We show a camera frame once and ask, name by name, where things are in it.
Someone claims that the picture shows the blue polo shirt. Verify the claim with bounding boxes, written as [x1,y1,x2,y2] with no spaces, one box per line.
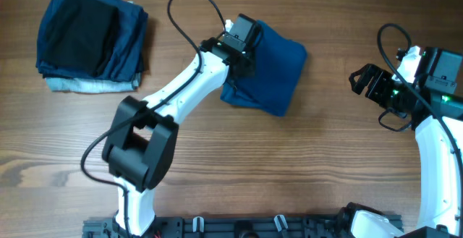
[220,20,308,116]

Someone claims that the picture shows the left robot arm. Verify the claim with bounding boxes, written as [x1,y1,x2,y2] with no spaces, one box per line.
[102,14,263,237]

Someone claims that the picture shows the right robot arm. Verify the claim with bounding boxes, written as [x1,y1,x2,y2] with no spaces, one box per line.
[337,46,462,237]

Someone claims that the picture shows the navy blue folded garment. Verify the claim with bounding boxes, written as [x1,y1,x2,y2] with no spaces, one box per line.
[36,0,148,82]

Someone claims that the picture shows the black folded garment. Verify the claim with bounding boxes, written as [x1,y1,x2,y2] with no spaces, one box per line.
[41,0,119,77]

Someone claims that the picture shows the light grey folded garment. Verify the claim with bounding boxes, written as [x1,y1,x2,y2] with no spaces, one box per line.
[46,73,141,94]

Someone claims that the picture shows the left black cable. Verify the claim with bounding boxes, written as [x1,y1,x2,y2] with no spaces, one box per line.
[80,0,228,237]

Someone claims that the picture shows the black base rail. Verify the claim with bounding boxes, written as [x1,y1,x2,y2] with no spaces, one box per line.
[82,213,405,238]

